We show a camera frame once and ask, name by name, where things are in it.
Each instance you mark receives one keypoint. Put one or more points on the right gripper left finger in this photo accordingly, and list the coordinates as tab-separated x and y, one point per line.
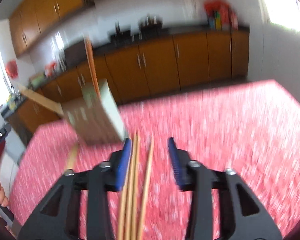
57	214

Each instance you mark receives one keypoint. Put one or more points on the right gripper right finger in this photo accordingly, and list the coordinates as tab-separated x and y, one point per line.
242	215

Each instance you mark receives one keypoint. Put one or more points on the bamboo chopstick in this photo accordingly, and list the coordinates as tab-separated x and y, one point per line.
135	193
126	201
145	191
72	157

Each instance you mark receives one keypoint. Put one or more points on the upper wooden kitchen cabinets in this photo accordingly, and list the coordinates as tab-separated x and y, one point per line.
33	18

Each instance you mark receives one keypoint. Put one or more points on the wooden kitchen cabinets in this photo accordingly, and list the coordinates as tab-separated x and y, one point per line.
33	18
159	66

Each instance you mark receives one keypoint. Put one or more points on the lower wooden kitchen cabinets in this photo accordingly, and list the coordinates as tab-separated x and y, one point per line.
159	66

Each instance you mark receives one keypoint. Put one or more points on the chopstick leaning left of holder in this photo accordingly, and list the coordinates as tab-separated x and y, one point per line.
41	100

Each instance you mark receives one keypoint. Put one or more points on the bamboo chopstick beside holder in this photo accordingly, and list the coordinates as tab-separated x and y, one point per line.
126	201

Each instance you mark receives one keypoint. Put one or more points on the red floral tablecloth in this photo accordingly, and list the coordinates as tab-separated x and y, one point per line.
224	161

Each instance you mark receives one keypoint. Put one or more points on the perforated grey utensil holder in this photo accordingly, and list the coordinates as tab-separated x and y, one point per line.
95	118

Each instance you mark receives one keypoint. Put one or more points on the black countertop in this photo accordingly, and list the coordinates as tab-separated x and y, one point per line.
75	54

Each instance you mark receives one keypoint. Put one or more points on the brown chopstick in holder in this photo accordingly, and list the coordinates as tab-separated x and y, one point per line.
91	65

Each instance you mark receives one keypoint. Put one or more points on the red plastic bag on counter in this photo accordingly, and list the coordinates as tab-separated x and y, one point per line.
220	15

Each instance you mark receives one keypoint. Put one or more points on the red bag hanging on wall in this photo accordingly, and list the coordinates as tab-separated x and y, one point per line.
11	69

